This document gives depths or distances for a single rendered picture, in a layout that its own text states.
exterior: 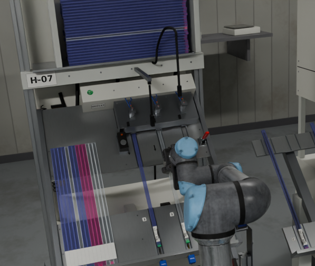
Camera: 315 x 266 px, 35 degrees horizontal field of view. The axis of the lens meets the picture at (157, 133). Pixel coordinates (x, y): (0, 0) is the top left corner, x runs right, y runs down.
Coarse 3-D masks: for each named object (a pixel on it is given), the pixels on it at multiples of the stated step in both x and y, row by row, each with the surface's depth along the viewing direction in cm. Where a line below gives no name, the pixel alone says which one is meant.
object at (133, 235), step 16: (160, 208) 193; (176, 208) 194; (112, 224) 188; (128, 224) 188; (144, 224) 189; (160, 224) 190; (176, 224) 191; (128, 240) 185; (144, 240) 186; (160, 240) 186; (176, 240) 188; (192, 240) 188; (64, 256) 180; (128, 256) 182; (144, 256) 183
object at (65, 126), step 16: (48, 112) 208; (64, 112) 209; (80, 112) 210; (96, 112) 211; (112, 112) 212; (48, 128) 205; (64, 128) 205; (80, 128) 206; (96, 128) 207; (112, 128) 208; (176, 128) 212; (192, 128) 213; (48, 144) 201; (64, 144) 202; (80, 144) 203; (96, 144) 204; (112, 144) 204; (128, 144) 205; (144, 144) 206; (48, 160) 198; (112, 160) 201; (128, 160) 202; (144, 160) 202; (160, 160) 203
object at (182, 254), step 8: (232, 240) 188; (192, 248) 185; (152, 256) 181; (160, 256) 182; (168, 256) 183; (176, 256) 186; (184, 256) 189; (112, 264) 178; (120, 264) 178; (128, 264) 180; (136, 264) 182; (144, 264) 185
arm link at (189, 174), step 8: (192, 160) 168; (176, 168) 170; (184, 168) 167; (192, 168) 167; (200, 168) 168; (208, 168) 168; (184, 176) 166; (192, 176) 166; (200, 176) 166; (208, 176) 166; (184, 184) 166; (192, 184) 165; (200, 184) 167; (184, 192) 166
